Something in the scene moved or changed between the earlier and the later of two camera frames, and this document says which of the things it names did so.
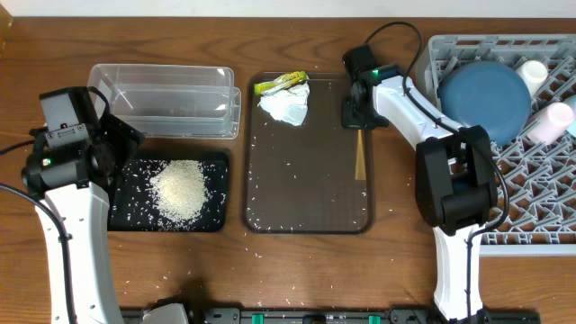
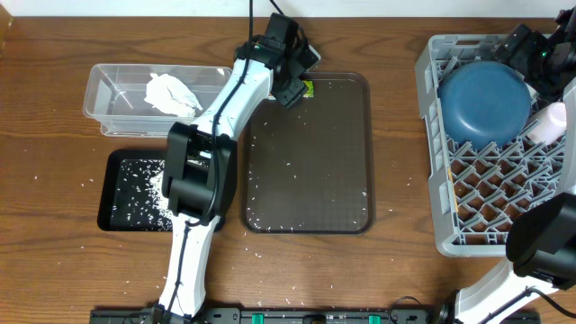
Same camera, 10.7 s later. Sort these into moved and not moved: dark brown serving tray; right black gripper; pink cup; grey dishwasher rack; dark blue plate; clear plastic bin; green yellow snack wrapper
Moved: green yellow snack wrapper; right black gripper
Not moved: pink cup; dark blue plate; grey dishwasher rack; clear plastic bin; dark brown serving tray
